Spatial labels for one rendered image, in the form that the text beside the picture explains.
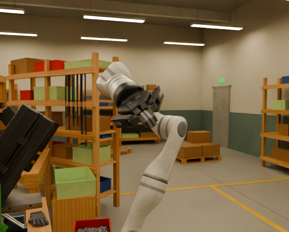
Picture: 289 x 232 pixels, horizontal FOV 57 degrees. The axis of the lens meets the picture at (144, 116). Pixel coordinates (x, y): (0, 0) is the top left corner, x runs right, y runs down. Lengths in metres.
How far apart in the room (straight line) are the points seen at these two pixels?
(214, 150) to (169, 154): 6.64
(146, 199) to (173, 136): 0.23
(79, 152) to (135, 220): 3.20
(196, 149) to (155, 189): 6.34
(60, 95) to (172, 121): 3.63
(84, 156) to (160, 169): 3.16
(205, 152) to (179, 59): 4.90
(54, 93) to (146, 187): 3.69
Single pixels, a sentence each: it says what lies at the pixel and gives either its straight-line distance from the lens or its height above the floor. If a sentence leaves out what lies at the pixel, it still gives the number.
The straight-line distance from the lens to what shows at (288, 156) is 6.85.
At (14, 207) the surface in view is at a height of 1.12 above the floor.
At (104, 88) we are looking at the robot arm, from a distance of 0.73.
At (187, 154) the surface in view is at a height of 0.25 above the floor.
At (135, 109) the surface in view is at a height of 1.63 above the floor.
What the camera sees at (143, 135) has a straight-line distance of 10.09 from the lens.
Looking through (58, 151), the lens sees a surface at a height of 0.83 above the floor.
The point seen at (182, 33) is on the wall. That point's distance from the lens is 11.38.
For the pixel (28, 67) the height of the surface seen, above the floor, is 2.22.
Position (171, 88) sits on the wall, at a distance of 10.90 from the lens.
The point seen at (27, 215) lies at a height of 0.90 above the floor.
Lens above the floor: 1.65
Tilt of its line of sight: 3 degrees down
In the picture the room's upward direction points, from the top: straight up
